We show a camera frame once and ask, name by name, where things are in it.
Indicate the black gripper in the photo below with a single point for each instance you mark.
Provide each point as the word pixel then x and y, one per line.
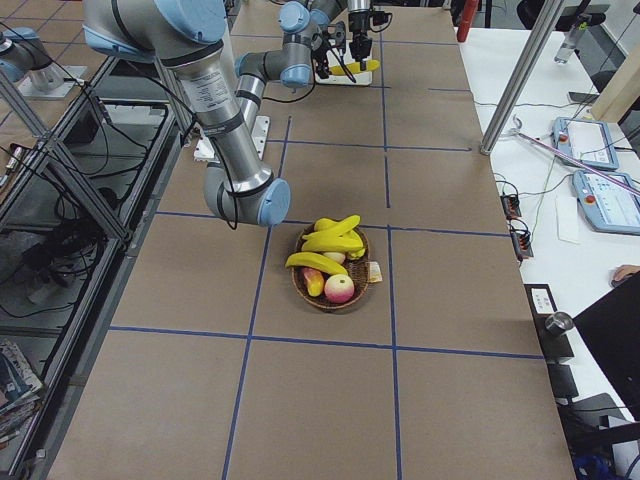
pixel 358 24
pixel 320 60

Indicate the dark yellow banana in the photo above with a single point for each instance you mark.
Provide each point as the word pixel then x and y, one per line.
pixel 355 68

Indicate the greenish yellow long banana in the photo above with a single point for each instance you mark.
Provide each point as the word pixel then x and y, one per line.
pixel 337 228

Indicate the bright yellow banana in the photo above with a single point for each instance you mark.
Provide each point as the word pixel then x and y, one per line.
pixel 331 243

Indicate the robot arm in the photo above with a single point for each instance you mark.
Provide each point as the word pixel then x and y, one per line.
pixel 186 37
pixel 293 64

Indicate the brown wicker basket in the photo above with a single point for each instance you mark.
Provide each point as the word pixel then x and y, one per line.
pixel 356 264

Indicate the paper tag on basket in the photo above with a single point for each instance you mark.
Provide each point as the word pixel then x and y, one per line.
pixel 374 272

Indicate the cream bear tray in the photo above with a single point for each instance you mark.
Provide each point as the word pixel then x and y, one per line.
pixel 364 79

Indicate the red cylinder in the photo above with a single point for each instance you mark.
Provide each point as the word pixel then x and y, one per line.
pixel 466 19

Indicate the yellow pear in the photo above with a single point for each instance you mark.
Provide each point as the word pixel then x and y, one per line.
pixel 338 257

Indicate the yellow drooping banana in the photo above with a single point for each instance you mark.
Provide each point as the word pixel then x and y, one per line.
pixel 316 261

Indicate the orange mango fruit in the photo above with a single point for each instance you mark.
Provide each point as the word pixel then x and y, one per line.
pixel 314 281

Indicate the pink white apple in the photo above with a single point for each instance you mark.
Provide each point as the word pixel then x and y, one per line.
pixel 339 288

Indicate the far teach pendant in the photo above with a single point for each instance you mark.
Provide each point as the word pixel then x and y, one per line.
pixel 588 141

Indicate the teach pendant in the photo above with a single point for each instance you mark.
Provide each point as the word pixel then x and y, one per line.
pixel 607 207
pixel 588 141

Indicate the near teach pendant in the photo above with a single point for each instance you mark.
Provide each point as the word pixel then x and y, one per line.
pixel 607 207

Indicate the stack of magazines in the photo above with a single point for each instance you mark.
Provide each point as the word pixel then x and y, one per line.
pixel 20 390

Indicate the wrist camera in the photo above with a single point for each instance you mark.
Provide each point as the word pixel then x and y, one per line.
pixel 380 20

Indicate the aluminium frame post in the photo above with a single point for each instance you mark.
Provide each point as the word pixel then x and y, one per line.
pixel 537 39

